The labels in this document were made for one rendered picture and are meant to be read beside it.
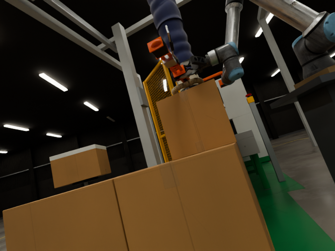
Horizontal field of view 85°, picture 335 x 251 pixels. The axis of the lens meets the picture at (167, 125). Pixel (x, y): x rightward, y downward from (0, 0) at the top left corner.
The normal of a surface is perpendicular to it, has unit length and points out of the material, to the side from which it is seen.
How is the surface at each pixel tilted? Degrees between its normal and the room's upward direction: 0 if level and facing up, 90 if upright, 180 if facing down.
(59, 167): 90
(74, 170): 90
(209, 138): 90
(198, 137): 90
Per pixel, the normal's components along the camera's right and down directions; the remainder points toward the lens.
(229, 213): -0.36, -0.07
